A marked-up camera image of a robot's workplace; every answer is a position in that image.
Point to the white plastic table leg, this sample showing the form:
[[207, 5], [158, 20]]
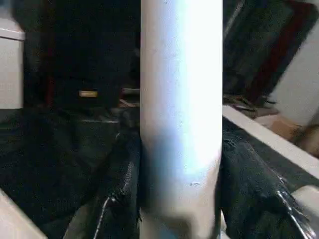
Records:
[[179, 99]]

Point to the black work mat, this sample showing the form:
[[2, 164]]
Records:
[[50, 159]]

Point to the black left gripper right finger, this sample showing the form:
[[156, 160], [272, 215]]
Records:
[[254, 209]]

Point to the dark panel with red edge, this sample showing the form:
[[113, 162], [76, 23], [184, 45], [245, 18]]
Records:
[[264, 50]]

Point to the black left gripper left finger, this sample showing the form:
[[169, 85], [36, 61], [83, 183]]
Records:
[[114, 199]]

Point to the white plastic table top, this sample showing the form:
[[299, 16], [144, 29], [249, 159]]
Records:
[[269, 137]]

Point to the black furniture with yellow label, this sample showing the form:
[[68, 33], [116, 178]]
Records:
[[89, 50]]

